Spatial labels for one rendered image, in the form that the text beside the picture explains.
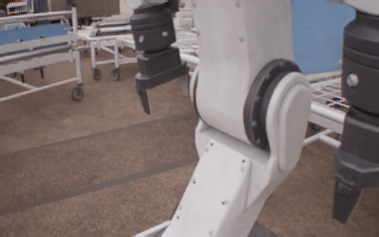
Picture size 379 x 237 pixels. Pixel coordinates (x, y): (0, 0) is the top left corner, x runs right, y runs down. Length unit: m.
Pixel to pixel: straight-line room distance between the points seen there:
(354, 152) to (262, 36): 0.19
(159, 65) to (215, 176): 0.25
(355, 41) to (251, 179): 0.28
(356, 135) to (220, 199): 0.26
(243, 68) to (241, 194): 0.20
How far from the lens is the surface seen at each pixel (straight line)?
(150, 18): 0.54
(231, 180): 0.45
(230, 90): 0.39
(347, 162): 0.29
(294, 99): 0.39
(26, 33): 2.35
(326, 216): 1.22
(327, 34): 1.22
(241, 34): 0.36
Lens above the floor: 0.74
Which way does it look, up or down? 22 degrees down
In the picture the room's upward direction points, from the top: straight up
